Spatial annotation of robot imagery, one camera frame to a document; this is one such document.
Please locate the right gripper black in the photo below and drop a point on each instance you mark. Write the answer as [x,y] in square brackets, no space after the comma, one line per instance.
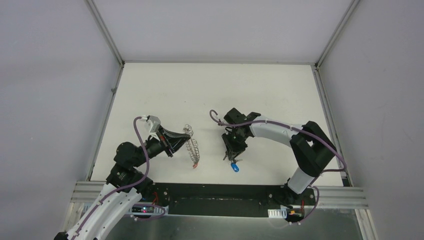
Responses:
[233,151]

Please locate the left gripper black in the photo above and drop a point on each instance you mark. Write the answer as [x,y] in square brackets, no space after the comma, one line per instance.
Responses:
[166,141]

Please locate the metal disc with key rings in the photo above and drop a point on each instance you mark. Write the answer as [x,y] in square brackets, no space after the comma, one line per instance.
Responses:
[192,145]

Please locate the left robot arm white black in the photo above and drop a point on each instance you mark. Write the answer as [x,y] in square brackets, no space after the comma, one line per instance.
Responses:
[125,185]

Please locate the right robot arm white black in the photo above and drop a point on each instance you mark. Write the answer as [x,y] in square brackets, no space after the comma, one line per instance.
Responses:
[311,147]

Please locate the blue key tag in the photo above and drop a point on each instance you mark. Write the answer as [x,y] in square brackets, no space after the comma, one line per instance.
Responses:
[234,167]

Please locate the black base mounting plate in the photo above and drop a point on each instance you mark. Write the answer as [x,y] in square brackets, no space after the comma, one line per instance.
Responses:
[226,200]

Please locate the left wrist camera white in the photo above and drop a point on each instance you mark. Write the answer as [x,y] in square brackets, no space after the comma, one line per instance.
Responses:
[153,124]

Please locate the aluminium frame rail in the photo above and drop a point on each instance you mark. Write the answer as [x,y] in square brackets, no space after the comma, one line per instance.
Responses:
[333,197]

